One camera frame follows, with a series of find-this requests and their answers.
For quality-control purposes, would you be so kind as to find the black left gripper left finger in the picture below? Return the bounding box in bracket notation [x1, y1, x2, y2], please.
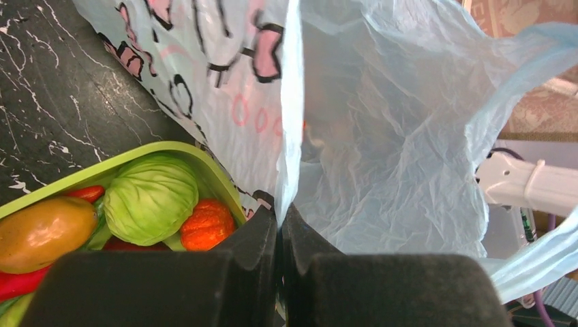
[21, 208, 277, 326]

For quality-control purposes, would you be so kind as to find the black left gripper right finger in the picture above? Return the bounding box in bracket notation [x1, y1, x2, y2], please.
[279, 206, 511, 326]

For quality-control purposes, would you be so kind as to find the light blue plastic bag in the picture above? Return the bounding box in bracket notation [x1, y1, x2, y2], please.
[74, 1, 577, 302]

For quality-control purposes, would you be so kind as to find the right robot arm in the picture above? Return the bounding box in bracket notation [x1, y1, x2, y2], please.
[475, 153, 577, 216]

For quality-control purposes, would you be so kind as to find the small orange pumpkin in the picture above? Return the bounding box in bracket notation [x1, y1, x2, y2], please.
[180, 199, 236, 251]

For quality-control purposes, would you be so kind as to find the green cabbage at back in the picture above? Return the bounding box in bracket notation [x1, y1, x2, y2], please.
[103, 152, 199, 246]

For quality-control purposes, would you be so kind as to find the dark red onion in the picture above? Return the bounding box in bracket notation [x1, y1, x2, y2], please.
[102, 237, 170, 251]

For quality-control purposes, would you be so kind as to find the red tomato at back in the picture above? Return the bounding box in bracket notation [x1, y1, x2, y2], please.
[65, 185, 106, 203]

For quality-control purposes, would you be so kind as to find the brown potato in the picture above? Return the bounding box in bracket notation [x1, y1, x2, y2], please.
[1, 196, 98, 274]

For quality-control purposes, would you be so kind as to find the long red chili pepper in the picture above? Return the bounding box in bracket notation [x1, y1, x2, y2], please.
[1, 266, 51, 302]

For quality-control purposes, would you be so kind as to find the green plastic vegetable bin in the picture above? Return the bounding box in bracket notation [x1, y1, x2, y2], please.
[1, 141, 247, 326]

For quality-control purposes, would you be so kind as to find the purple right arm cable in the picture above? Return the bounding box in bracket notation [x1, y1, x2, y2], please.
[489, 147, 558, 327]

